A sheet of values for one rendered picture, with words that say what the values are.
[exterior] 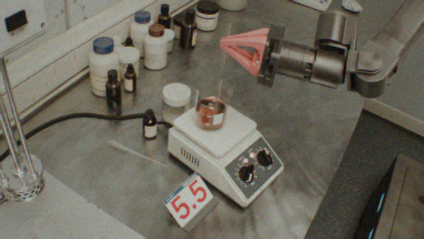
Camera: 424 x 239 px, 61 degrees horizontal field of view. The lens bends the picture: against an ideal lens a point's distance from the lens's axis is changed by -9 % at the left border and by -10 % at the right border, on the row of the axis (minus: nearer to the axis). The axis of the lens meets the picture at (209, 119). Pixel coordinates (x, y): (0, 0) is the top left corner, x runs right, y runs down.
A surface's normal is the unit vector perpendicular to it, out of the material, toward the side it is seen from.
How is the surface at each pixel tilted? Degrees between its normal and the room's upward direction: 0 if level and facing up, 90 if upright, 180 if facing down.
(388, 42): 37
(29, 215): 0
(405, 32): 29
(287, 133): 0
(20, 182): 0
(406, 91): 90
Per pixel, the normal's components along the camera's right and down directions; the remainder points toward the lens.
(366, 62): -0.34, -0.33
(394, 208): 0.11, -0.73
